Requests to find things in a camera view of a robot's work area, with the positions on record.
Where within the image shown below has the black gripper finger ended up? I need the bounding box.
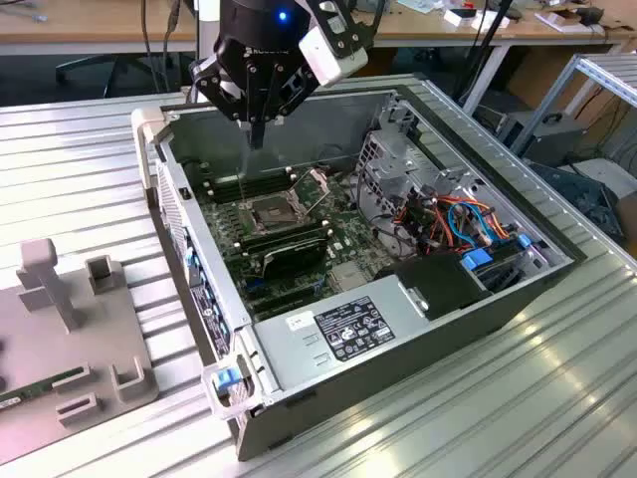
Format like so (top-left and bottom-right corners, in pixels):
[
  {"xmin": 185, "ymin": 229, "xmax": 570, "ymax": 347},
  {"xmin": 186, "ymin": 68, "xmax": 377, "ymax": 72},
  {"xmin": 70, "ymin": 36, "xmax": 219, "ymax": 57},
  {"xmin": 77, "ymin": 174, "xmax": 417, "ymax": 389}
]
[
  {"xmin": 190, "ymin": 54, "xmax": 261, "ymax": 150},
  {"xmin": 257, "ymin": 60, "xmax": 320, "ymax": 150}
]

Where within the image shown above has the metal socket cover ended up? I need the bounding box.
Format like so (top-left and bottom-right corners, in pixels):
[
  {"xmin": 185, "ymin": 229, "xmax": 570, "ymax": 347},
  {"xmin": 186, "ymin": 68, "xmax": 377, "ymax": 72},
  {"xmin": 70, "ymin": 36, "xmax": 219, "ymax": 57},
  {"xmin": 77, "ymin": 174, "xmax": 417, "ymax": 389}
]
[{"xmin": 287, "ymin": 166, "xmax": 333, "ymax": 219}]

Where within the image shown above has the CPU socket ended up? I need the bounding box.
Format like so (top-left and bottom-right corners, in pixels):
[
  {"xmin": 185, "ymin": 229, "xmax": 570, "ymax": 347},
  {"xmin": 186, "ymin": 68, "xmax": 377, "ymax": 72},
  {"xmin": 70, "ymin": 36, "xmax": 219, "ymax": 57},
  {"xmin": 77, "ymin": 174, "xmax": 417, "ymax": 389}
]
[{"xmin": 244, "ymin": 194, "xmax": 306, "ymax": 236}]

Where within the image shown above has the white latched RAM slot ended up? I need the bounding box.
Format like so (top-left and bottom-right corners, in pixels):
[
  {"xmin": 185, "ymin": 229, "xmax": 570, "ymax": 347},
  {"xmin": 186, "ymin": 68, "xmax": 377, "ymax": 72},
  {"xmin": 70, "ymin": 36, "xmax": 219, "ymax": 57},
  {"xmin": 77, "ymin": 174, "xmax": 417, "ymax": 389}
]
[
  {"xmin": 204, "ymin": 175, "xmax": 296, "ymax": 194},
  {"xmin": 201, "ymin": 165, "xmax": 293, "ymax": 184}
]

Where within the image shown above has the black latched RAM slot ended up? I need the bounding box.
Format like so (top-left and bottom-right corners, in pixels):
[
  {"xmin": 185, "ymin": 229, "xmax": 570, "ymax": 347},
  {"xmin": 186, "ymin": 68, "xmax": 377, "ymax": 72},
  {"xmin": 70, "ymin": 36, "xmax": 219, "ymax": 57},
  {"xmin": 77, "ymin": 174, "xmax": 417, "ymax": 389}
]
[
  {"xmin": 205, "ymin": 180, "xmax": 297, "ymax": 199},
  {"xmin": 202, "ymin": 170, "xmax": 294, "ymax": 189},
  {"xmin": 231, "ymin": 216, "xmax": 325, "ymax": 245}
]

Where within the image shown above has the black office chair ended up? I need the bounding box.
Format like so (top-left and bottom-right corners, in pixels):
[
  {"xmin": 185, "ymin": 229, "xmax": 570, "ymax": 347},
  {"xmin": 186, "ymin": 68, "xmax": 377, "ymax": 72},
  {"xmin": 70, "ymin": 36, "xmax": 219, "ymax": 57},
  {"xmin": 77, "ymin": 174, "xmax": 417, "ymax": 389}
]
[{"xmin": 53, "ymin": 52, "xmax": 176, "ymax": 100}]

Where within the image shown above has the silver metal drive cage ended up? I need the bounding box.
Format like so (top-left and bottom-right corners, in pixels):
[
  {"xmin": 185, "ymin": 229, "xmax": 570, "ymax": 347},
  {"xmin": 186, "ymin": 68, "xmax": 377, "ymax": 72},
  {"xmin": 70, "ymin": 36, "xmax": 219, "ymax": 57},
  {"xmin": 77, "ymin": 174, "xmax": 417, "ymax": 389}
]
[{"xmin": 353, "ymin": 127, "xmax": 482, "ymax": 253}]

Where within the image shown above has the green RAM stick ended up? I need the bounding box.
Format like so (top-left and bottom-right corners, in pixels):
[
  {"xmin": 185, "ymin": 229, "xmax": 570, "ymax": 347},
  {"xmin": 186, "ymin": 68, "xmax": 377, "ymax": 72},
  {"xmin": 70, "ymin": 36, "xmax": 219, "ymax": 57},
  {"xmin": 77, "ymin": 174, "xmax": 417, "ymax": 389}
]
[
  {"xmin": 0, "ymin": 365, "xmax": 85, "ymax": 412},
  {"xmin": 239, "ymin": 221, "xmax": 333, "ymax": 254}
]

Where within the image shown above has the wooden office desk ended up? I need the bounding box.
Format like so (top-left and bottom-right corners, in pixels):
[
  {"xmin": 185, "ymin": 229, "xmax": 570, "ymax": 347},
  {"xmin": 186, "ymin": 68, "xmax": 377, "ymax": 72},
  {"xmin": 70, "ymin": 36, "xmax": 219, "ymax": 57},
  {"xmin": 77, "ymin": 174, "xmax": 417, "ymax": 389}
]
[{"xmin": 0, "ymin": 0, "xmax": 637, "ymax": 117}]

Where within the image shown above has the green motherboard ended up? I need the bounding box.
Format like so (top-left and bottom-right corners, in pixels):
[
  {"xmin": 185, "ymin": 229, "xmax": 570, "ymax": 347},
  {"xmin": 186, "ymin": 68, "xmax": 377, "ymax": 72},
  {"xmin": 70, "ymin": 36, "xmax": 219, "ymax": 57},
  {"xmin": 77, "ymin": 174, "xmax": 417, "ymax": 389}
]
[{"xmin": 191, "ymin": 158, "xmax": 382, "ymax": 324}]

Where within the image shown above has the graphics card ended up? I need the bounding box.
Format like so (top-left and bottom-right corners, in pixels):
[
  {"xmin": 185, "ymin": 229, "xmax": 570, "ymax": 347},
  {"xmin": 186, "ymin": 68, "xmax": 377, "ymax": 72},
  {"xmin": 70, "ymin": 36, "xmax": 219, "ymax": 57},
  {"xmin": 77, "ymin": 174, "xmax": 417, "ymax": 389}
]
[{"xmin": 259, "ymin": 237, "xmax": 330, "ymax": 281}]

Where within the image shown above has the small white box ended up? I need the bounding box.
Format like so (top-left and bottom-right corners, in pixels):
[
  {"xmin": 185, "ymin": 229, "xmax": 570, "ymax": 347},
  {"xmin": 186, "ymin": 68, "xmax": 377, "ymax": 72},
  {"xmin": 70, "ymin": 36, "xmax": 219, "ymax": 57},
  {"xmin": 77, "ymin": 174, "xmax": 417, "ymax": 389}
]
[{"xmin": 441, "ymin": 7, "xmax": 480, "ymax": 29}]

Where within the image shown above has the silver finned heatsink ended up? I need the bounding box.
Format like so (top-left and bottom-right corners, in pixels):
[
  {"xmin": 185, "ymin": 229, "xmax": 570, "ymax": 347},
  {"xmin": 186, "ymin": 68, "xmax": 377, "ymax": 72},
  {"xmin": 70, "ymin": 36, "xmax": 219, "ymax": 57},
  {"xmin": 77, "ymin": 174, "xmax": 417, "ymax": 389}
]
[{"xmin": 328, "ymin": 261, "xmax": 373, "ymax": 294}]

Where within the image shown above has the black expansion slot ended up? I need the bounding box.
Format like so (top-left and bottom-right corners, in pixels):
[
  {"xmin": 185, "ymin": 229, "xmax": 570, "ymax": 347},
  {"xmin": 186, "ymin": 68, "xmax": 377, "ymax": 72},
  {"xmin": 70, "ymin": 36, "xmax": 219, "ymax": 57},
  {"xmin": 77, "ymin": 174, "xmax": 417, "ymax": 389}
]
[{"xmin": 246, "ymin": 286, "xmax": 322, "ymax": 315}]

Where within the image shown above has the black stand pole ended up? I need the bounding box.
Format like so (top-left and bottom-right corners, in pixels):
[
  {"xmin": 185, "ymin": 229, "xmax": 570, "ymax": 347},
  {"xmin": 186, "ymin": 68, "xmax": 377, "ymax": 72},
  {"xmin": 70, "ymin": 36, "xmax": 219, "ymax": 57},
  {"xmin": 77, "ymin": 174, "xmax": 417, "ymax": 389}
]
[{"xmin": 455, "ymin": 0, "xmax": 515, "ymax": 104}]

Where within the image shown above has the black plastic shroud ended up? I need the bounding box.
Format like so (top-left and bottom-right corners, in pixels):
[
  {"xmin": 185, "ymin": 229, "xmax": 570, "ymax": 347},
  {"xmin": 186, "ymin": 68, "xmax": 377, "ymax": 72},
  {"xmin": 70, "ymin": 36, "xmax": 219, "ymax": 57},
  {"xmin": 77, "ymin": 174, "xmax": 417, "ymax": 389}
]
[{"xmin": 373, "ymin": 250, "xmax": 493, "ymax": 321}]

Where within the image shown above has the blue disk carrier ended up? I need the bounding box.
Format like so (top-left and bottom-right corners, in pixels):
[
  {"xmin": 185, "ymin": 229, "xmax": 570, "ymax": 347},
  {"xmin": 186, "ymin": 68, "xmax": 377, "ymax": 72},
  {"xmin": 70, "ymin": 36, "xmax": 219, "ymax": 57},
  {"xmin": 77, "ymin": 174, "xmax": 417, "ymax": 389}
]
[{"xmin": 460, "ymin": 250, "xmax": 493, "ymax": 274}]

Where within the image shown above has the brown cardboard box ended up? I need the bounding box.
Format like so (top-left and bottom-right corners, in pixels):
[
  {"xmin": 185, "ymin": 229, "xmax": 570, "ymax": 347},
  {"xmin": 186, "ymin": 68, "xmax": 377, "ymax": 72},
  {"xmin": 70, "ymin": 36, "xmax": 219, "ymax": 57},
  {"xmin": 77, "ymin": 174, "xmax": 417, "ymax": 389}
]
[{"xmin": 506, "ymin": 45, "xmax": 623, "ymax": 128}]

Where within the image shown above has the silver power supply unit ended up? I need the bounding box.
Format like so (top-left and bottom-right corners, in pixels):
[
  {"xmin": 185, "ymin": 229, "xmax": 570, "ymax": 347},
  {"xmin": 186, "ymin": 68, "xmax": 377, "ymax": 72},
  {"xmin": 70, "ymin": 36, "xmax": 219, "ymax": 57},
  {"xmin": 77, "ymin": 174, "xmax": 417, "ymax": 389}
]
[{"xmin": 251, "ymin": 275, "xmax": 430, "ymax": 393}]

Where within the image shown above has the dark grey equipment box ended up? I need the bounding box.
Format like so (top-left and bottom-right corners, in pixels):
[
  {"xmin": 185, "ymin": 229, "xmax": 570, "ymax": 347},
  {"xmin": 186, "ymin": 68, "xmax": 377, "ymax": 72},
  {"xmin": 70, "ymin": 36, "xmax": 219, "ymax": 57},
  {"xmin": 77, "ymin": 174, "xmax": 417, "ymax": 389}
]
[{"xmin": 496, "ymin": 110, "xmax": 589, "ymax": 169}]

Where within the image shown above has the open cardboard box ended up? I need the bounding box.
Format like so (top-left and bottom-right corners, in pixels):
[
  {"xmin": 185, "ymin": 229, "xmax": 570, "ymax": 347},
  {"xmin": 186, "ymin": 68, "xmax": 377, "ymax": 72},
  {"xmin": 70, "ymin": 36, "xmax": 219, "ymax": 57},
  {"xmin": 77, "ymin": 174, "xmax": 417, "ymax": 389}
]
[{"xmin": 533, "ymin": 3, "xmax": 607, "ymax": 35}]

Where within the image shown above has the dark teal bag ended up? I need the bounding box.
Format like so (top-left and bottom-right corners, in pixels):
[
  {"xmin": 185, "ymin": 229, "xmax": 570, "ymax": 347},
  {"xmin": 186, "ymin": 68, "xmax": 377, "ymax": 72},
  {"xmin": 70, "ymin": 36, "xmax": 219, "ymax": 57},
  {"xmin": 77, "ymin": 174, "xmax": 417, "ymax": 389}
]
[{"xmin": 528, "ymin": 159, "xmax": 629, "ymax": 246}]

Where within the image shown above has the grey parts rack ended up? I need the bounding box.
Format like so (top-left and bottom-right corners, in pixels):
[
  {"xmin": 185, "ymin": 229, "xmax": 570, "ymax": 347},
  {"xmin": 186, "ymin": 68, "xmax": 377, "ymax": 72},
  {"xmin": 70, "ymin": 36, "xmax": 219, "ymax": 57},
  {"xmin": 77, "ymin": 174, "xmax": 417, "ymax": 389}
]
[{"xmin": 0, "ymin": 237, "xmax": 161, "ymax": 465}]

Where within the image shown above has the open PC case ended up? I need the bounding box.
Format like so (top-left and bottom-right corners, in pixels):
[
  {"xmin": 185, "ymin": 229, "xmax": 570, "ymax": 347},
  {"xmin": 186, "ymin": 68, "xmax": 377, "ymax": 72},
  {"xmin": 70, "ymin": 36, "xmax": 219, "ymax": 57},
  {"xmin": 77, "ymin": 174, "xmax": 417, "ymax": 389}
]
[{"xmin": 129, "ymin": 85, "xmax": 588, "ymax": 462}]

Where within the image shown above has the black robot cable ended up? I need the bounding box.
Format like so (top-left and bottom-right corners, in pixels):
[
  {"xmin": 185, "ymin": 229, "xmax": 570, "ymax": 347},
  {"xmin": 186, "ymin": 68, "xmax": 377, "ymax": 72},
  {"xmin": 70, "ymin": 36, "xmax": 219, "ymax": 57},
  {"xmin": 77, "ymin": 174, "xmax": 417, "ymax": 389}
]
[{"xmin": 140, "ymin": 0, "xmax": 181, "ymax": 96}]

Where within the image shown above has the orange wire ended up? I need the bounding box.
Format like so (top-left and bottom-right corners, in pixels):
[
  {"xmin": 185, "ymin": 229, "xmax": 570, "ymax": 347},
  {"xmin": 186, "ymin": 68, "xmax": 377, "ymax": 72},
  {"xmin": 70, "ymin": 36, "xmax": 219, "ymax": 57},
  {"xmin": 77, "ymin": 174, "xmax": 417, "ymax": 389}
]
[{"xmin": 428, "ymin": 196, "xmax": 455, "ymax": 253}]

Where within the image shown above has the blue wire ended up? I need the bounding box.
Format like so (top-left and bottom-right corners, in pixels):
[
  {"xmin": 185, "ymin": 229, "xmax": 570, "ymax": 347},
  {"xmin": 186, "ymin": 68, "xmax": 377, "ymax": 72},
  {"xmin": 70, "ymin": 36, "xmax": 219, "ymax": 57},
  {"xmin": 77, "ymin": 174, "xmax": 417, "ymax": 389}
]
[
  {"xmin": 465, "ymin": 198, "xmax": 495, "ymax": 245},
  {"xmin": 446, "ymin": 201, "xmax": 479, "ymax": 248}
]

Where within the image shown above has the aluminium profile frame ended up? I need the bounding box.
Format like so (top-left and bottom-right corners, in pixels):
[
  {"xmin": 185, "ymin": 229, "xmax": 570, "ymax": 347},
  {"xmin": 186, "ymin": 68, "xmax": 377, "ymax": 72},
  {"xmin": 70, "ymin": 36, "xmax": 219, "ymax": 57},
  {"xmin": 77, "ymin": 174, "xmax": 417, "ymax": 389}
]
[{"xmin": 508, "ymin": 52, "xmax": 637, "ymax": 161}]

